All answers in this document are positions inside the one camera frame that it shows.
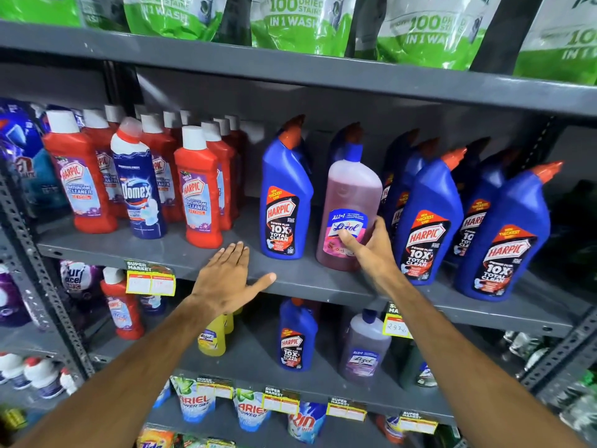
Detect row of green detergent pouches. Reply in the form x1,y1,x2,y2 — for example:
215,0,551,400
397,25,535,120
0,0,597,86

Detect white purple detergent pouch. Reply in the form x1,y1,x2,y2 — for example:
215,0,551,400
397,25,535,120
60,260,104,299

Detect row of red cleaner bottles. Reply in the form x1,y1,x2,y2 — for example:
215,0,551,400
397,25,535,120
42,103,250,250

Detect clear green bottles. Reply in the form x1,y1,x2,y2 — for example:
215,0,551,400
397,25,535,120
501,330,552,379

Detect green white gel pouch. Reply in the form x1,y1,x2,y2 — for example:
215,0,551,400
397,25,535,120
234,388,271,433
170,375,216,423

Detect row of blue toilet cleaners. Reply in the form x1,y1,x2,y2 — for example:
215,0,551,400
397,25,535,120
260,115,563,302

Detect pile of blue detergent pouches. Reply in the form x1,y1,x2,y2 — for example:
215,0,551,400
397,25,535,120
0,98,71,222

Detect blue white detergent pouch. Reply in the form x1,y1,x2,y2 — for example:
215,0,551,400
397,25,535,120
288,402,327,445

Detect person's left hand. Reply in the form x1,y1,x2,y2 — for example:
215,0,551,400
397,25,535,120
191,241,277,318

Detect grey metal shelving rack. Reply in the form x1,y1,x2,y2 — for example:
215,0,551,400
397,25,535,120
0,21,597,448

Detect orange detergent pouch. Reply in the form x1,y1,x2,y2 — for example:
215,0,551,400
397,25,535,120
137,427,175,448

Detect red orange pouch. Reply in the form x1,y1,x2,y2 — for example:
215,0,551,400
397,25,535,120
375,415,404,444

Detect yellow handwritten price tag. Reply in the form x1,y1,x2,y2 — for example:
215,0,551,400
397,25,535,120
382,302,413,340

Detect lilac floor cleaner bottle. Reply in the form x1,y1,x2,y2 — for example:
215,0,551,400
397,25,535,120
339,309,392,385

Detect person's left forearm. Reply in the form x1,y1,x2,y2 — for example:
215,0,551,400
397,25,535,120
14,294,234,448

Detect person's right forearm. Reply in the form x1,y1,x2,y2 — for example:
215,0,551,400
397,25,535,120
380,275,587,448

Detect yellow red price tag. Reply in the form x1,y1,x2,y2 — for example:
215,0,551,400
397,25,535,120
125,260,176,297
398,412,439,435
262,387,300,416
196,378,234,400
326,397,368,422

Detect blue toilet cleaner bottle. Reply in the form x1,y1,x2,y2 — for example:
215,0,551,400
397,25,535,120
279,297,319,372

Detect red bathroom cleaner bottle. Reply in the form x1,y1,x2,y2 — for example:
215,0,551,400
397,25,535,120
100,267,145,341

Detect person's right hand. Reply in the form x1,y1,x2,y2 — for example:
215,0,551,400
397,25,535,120
338,217,403,294

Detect dark blue cleaner bottle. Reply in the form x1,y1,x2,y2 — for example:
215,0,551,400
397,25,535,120
110,117,167,240

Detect pink floor cleaner bottle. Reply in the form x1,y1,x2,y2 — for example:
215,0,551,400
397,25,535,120
316,145,383,272

